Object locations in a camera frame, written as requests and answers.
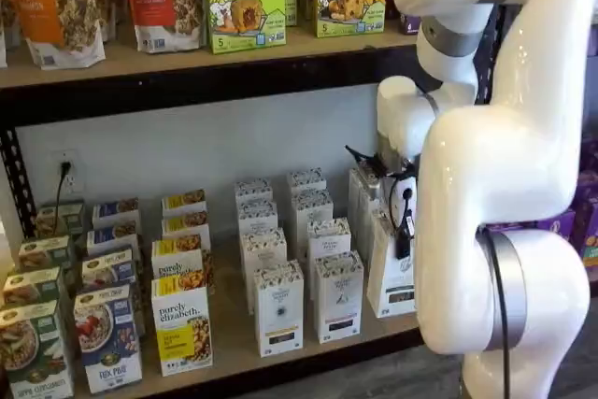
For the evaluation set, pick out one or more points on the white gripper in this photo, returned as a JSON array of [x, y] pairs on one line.
[[402, 205]]

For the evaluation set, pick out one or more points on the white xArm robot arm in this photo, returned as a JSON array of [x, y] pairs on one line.
[[514, 137]]

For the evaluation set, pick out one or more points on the purple Annie's snack box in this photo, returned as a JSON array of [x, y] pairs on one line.
[[588, 198], [589, 254], [556, 228]]

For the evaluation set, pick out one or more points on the wooden shelf board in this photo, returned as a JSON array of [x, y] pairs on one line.
[[233, 324], [187, 67]]

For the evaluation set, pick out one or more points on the blue Z Bar box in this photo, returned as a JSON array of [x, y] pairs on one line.
[[410, 25]]

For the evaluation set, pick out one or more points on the yellow purely elizabeth cereal box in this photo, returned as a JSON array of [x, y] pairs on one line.
[[180, 256], [184, 203], [186, 226], [182, 324]]

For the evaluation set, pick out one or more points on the black metal shelf rack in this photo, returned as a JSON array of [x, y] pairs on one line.
[[187, 100]]

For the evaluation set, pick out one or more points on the blue Nature's Path oatmeal box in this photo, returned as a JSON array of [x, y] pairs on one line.
[[115, 212], [112, 235], [108, 338], [109, 268]]

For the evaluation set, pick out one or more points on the green Nature's Path oatmeal box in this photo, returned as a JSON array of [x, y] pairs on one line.
[[32, 287], [46, 254], [35, 352], [61, 219]]

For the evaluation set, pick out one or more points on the red purely elizabeth granola bag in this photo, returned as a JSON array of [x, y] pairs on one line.
[[163, 2]]

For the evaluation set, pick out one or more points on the orange purely elizabeth granola bag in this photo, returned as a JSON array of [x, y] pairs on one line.
[[46, 11]]

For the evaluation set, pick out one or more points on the white wall outlet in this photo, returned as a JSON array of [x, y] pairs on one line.
[[70, 156]]

